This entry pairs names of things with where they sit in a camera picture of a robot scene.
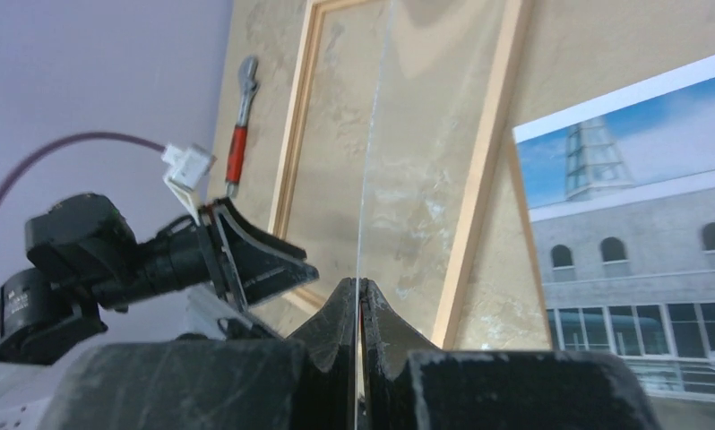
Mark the red handled adjustable wrench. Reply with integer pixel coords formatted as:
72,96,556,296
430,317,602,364
225,55,259,198

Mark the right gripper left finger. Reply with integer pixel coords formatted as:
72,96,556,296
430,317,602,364
39,279,355,429

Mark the light wooden picture frame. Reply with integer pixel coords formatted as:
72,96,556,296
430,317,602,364
268,0,534,348

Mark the building photo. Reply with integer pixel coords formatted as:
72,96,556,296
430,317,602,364
513,55,715,403

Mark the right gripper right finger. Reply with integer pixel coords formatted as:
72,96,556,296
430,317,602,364
359,279,660,429

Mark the clear acrylic glass sheet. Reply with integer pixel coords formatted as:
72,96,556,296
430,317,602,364
356,1,521,429

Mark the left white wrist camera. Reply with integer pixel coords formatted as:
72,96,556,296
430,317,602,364
160,143,216,225

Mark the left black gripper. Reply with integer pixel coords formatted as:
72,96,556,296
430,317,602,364
0,193,320,364

